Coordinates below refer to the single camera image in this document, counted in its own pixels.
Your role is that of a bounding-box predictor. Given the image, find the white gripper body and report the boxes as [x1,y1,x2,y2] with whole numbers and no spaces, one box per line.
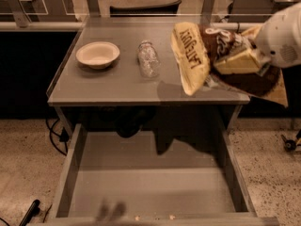
[255,3,301,69]

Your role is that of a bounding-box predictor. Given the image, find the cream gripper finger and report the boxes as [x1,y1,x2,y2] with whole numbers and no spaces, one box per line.
[213,46,271,75]
[241,24,261,38]

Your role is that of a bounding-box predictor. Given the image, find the brown chip bag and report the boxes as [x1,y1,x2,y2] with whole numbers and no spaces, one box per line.
[171,22,289,106]

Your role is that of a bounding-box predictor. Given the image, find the grey counter cabinet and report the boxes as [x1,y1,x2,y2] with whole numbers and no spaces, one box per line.
[45,16,254,137]

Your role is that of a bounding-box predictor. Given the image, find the open grey top drawer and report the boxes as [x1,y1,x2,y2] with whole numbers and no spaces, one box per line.
[30,125,279,226]

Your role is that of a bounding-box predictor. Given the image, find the black chair back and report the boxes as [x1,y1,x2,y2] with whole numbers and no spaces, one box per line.
[109,0,182,17]

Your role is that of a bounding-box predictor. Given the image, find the clear plastic bottle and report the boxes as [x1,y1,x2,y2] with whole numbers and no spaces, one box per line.
[137,40,160,78]

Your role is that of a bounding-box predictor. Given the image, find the black caster wheel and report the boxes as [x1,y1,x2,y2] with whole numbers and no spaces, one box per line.
[281,135,301,152]

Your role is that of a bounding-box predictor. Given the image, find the white paper bowl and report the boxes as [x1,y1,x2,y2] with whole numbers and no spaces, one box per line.
[75,41,120,70]

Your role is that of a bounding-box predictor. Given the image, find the black floor cable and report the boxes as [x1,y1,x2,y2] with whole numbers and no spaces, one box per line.
[45,118,70,157]

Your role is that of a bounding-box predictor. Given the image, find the white horizontal rail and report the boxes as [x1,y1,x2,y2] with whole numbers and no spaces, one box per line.
[0,22,262,32]

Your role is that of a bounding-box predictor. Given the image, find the black handle bottom left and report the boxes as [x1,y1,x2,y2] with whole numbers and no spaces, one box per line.
[19,200,40,226]

